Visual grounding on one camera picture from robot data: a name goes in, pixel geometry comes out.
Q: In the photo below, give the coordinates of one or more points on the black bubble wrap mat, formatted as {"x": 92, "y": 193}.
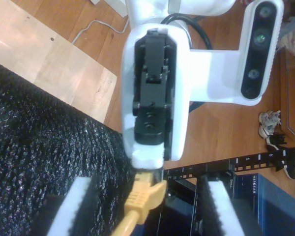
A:
{"x": 39, "y": 147}

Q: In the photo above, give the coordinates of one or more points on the dark sneaker white sole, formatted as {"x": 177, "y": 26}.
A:
{"x": 290, "y": 169}

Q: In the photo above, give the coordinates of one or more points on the white box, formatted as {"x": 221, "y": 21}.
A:
{"x": 113, "y": 6}

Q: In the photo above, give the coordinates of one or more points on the blue network switch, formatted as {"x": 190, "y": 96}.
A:
{"x": 280, "y": 209}

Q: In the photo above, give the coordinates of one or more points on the black perforated rack post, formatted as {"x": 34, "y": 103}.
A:
{"x": 260, "y": 158}

